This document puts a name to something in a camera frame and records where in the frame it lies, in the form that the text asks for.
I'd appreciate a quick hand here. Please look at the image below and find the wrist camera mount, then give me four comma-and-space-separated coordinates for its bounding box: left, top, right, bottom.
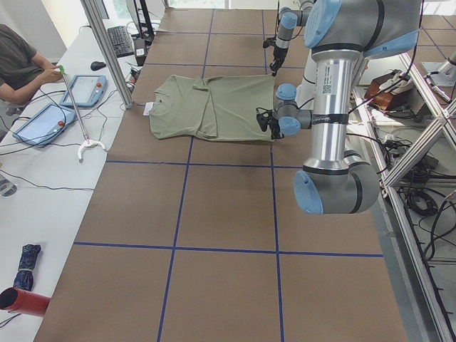
256, 108, 272, 132
263, 37, 276, 49

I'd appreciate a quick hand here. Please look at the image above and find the black labelled box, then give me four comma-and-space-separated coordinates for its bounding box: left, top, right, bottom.
133, 38, 147, 66

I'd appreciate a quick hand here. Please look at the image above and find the far blue teach pendant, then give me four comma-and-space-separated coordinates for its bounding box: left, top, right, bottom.
63, 74, 108, 108

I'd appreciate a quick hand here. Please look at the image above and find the green long-sleeve shirt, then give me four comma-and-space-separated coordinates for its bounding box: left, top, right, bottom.
149, 75, 274, 142

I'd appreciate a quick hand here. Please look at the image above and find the white paper clothing tag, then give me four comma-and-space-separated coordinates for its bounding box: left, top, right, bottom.
143, 102, 155, 116

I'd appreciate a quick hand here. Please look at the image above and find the black computer mouse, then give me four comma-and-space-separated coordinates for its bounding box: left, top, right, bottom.
90, 61, 106, 71

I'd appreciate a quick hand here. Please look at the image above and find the seated person in dark shirt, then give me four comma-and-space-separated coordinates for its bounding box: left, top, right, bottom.
1, 24, 63, 105

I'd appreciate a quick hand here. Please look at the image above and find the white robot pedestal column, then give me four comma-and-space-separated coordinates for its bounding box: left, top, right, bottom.
295, 53, 316, 110

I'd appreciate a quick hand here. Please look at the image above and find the black keyboard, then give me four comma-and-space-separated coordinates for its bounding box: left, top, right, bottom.
107, 26, 134, 58

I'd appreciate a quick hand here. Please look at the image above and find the blue teach pendant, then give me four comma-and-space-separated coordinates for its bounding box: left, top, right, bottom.
63, 74, 108, 108
13, 103, 76, 147

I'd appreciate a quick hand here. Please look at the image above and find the red cylinder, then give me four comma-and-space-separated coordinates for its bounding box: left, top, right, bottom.
1, 287, 51, 317

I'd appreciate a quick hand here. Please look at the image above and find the near blue teach pendant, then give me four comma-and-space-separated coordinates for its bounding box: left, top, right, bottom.
13, 103, 76, 147

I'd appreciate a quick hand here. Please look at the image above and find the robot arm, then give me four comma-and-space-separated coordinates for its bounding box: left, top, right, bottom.
256, 1, 423, 214
263, 1, 316, 77

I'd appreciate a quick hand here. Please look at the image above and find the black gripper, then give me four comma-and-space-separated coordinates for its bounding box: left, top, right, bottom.
269, 117, 284, 140
269, 46, 288, 76

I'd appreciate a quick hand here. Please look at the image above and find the folded dark blue umbrella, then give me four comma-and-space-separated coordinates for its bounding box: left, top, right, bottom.
13, 244, 41, 291

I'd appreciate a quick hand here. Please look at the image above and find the white reacher grabber stick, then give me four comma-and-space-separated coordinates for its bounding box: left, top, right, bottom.
58, 66, 107, 163

